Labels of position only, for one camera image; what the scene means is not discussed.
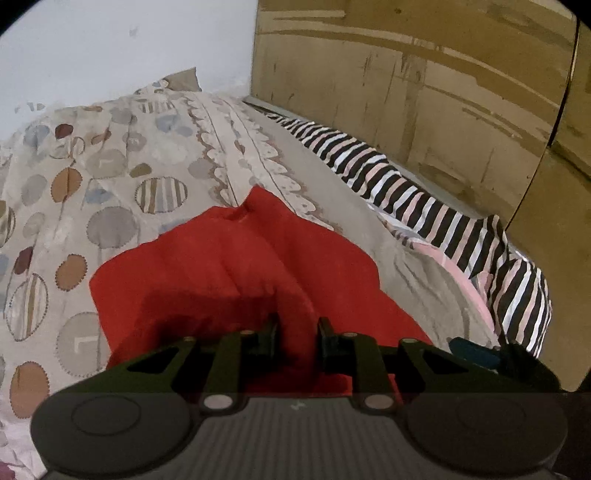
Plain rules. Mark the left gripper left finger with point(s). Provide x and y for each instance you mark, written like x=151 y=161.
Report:
x=212 y=374

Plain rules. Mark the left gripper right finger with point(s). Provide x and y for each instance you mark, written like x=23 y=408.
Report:
x=413 y=367

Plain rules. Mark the patterned bed cover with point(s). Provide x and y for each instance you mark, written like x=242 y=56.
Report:
x=81 y=185

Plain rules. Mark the wooden wardrobe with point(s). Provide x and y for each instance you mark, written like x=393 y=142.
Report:
x=487 y=100

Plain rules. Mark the striped black white cloth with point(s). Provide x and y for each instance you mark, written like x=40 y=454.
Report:
x=515 y=290

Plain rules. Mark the red shirt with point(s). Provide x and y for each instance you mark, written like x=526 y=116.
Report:
x=228 y=270

